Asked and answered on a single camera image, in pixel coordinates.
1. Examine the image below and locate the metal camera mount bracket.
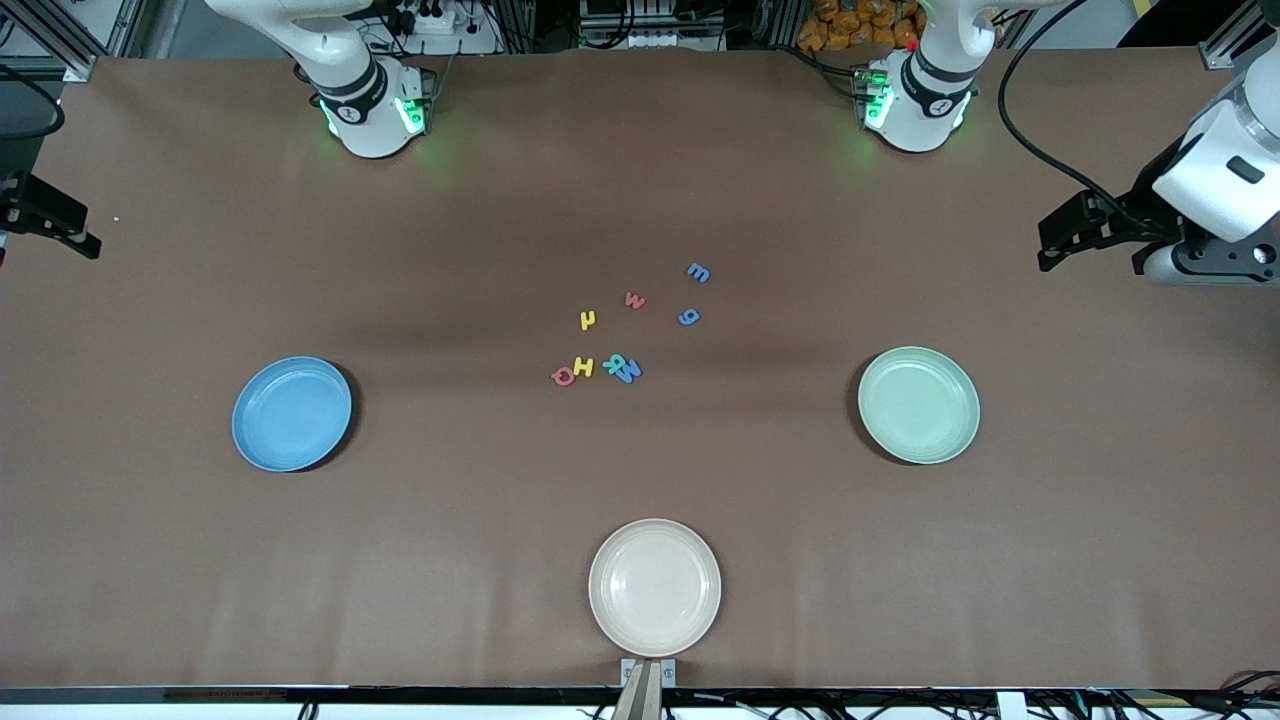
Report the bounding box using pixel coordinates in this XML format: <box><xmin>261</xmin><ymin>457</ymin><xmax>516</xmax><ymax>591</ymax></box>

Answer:
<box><xmin>620</xmin><ymin>658</ymin><xmax>677</xmax><ymax>720</ymax></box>

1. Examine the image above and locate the blue plate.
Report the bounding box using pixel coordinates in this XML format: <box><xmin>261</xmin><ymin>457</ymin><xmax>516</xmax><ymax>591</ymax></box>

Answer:
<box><xmin>231</xmin><ymin>356</ymin><xmax>354</xmax><ymax>473</ymax></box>

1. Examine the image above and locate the black table edge rail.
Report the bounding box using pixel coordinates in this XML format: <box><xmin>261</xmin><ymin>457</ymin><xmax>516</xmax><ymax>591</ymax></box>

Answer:
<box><xmin>0</xmin><ymin>686</ymin><xmax>1280</xmax><ymax>704</ymax></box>

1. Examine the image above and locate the orange snack bag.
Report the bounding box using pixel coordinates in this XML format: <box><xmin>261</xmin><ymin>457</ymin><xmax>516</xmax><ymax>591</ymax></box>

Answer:
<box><xmin>797</xmin><ymin>0</ymin><xmax>926</xmax><ymax>53</ymax></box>

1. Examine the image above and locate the grey electronics rack box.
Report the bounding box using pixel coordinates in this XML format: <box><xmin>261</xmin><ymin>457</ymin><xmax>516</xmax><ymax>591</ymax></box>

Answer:
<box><xmin>578</xmin><ymin>0</ymin><xmax>727</xmax><ymax>51</ymax></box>

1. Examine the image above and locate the cream plate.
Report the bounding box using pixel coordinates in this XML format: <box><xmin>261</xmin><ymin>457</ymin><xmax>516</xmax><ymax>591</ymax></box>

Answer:
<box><xmin>588</xmin><ymin>518</ymin><xmax>723</xmax><ymax>659</ymax></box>

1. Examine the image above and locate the green plate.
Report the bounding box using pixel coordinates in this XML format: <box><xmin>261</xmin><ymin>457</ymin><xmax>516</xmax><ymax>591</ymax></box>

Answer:
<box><xmin>857</xmin><ymin>346</ymin><xmax>982</xmax><ymax>466</ymax></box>

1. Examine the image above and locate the aluminium frame profile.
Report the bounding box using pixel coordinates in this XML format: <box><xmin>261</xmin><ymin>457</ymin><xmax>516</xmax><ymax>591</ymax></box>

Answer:
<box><xmin>0</xmin><ymin>0</ymin><xmax>141</xmax><ymax>83</ymax></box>
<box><xmin>1200</xmin><ymin>0</ymin><xmax>1280</xmax><ymax>71</ymax></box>

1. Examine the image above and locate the white power strip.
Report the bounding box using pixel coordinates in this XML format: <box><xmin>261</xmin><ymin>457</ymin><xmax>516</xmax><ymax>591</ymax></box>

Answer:
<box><xmin>385</xmin><ymin>0</ymin><xmax>501</xmax><ymax>56</ymax></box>

